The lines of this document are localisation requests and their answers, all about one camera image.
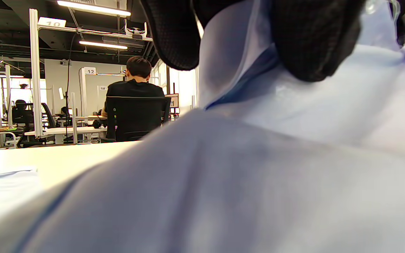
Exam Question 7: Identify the person's left hand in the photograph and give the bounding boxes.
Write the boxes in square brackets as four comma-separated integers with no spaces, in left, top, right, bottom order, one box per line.
[140,0,405,83]

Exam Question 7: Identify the light blue long-sleeve shirt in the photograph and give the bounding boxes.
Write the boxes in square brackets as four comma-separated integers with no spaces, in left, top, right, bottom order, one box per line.
[0,0,405,253]

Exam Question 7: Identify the computer monitor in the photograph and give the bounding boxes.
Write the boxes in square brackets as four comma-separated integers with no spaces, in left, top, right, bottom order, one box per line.
[166,93,179,109]

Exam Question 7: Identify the black mesh office chair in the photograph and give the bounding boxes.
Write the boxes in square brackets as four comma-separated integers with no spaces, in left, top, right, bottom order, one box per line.
[105,96,172,143]

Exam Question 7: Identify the white desk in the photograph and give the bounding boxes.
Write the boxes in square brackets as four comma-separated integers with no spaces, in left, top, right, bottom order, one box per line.
[25,126,108,136]

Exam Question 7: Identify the aluminium frame crossbar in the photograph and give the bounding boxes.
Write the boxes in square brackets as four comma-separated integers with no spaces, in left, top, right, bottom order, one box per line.
[37,24,153,42]

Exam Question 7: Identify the aluminium frame post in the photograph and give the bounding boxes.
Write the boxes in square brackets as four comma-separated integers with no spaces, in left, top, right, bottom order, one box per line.
[29,9,45,138]

